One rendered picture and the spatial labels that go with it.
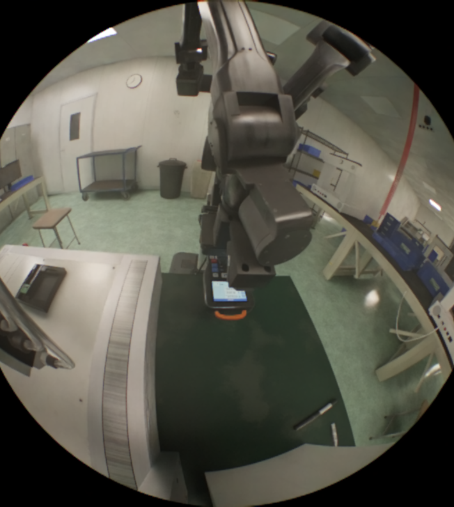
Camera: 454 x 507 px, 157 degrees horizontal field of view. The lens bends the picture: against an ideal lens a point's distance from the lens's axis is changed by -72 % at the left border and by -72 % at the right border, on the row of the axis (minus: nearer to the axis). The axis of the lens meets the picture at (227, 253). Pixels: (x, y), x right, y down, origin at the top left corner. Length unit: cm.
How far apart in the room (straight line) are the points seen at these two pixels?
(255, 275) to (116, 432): 29
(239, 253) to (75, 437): 37
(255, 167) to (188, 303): 37
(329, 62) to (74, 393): 65
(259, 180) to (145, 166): 336
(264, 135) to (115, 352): 34
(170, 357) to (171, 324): 8
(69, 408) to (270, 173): 42
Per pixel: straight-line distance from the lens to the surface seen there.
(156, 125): 339
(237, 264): 16
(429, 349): 179
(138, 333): 30
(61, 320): 38
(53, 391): 36
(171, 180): 288
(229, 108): 15
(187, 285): 48
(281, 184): 15
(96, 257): 46
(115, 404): 29
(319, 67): 36
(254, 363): 41
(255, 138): 15
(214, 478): 38
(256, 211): 15
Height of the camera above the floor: 112
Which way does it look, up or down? 38 degrees down
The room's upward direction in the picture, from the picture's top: 15 degrees clockwise
